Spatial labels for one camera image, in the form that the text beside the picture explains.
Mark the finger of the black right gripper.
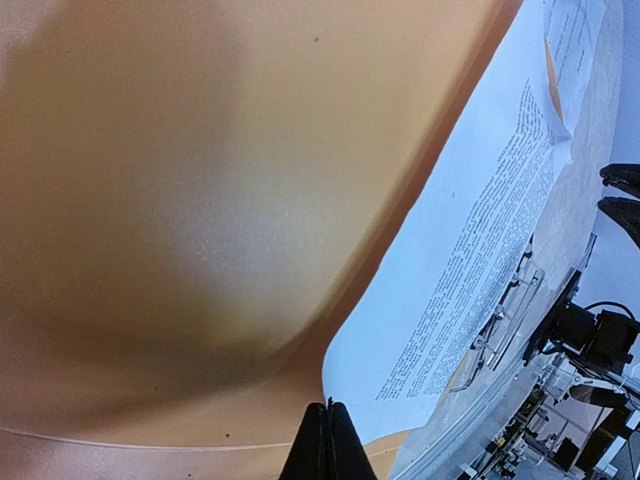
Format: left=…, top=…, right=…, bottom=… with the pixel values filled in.
left=597, top=197, right=640, bottom=245
left=599, top=163, right=640, bottom=195

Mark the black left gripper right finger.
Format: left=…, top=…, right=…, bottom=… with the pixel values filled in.
left=327, top=401, right=377, bottom=480

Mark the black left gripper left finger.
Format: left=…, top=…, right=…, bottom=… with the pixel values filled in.
left=278, top=403, right=330, bottom=480

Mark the white printed sheet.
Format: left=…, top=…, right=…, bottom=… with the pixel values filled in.
left=543, top=0, right=605, bottom=132

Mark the orange book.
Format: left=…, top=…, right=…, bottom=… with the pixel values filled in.
left=1, top=1, right=526, bottom=479

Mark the front aluminium rail base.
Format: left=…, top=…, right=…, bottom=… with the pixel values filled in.
left=389, top=234, right=640, bottom=480

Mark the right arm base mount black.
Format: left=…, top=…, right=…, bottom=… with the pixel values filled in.
left=523, top=270, right=639, bottom=374

